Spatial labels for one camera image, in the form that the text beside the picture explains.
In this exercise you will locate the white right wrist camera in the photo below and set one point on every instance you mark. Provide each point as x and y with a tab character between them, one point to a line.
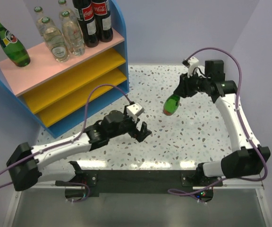
191	63

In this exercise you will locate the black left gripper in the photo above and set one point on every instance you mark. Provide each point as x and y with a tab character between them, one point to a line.
135	132

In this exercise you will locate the aluminium rail frame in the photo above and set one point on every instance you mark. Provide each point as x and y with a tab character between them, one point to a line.
139	205

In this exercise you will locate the cola bottle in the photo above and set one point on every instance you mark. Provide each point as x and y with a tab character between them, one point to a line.
103	19
85	15

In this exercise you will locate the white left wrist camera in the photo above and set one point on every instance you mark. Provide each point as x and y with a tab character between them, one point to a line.
134	111

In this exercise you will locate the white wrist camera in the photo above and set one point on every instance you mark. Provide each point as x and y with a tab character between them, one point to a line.
191	63
134	111

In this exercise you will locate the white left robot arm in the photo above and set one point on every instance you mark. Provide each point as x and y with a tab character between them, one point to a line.
26	164

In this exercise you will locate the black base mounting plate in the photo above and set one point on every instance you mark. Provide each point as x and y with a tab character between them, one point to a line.
93	183

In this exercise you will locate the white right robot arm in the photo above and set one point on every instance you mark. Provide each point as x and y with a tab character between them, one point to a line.
248	156

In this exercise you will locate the green glass bottle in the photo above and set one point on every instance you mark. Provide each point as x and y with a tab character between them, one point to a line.
171	105
13	48

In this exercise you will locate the clear soda bottle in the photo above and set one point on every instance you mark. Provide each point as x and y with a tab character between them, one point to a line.
55	40
39	24
72	34

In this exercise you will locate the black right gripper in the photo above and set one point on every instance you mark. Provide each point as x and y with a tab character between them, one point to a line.
183	89

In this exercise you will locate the clear soda bottle shelved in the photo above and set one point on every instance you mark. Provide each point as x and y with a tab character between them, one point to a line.
64	7

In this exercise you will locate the blue shelf with coloured boards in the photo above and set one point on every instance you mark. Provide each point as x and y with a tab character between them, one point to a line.
60	94

